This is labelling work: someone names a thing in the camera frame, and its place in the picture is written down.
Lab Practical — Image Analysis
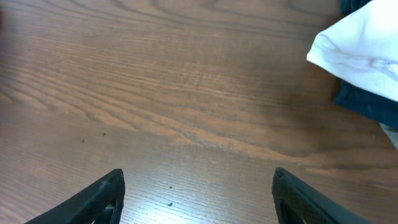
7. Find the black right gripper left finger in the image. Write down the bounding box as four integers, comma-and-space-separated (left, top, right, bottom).
27, 169, 125, 224

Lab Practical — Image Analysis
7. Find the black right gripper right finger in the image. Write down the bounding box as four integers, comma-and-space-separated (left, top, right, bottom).
272, 167, 370, 224

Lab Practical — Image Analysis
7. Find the grey garment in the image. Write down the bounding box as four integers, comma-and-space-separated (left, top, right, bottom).
379, 123, 398, 149

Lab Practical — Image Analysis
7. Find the navy blue garment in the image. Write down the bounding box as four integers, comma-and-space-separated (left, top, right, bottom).
333, 0, 398, 130

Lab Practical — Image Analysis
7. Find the white printed t-shirt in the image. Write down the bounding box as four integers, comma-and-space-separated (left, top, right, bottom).
307, 0, 397, 101

